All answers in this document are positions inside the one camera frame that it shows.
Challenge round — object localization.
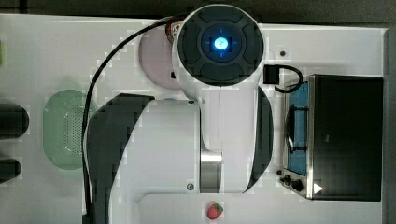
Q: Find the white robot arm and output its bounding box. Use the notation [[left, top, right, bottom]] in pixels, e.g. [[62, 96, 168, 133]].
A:
[[84, 5, 274, 224]]

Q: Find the black and steel toaster oven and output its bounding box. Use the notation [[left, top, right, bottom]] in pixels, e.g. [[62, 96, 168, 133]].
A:
[[280, 75, 383, 202]]

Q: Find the grey round plate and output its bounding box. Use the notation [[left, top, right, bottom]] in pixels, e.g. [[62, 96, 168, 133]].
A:
[[138, 25, 180, 91]]

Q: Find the red ketchup bottle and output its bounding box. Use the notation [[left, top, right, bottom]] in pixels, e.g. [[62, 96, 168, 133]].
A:
[[165, 21, 182, 44]]

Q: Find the red toy strawberry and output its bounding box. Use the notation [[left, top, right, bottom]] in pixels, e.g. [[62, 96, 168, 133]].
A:
[[206, 203, 223, 220]]

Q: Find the green perforated colander basket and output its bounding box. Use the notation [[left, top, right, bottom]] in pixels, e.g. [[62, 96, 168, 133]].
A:
[[43, 90, 86, 170]]

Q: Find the black cylinder upper left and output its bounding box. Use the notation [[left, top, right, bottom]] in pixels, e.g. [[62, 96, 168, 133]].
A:
[[0, 104, 29, 140]]

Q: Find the black cylinder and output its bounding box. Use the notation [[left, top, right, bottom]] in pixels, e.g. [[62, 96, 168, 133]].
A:
[[0, 104, 29, 140], [0, 159, 21, 183]]

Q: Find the black cylinder lower left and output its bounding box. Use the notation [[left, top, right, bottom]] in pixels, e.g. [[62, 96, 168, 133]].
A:
[[0, 159, 21, 183]]

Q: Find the black usb connector cable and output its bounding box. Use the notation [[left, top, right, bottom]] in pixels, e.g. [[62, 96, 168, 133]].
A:
[[262, 63, 304, 94]]

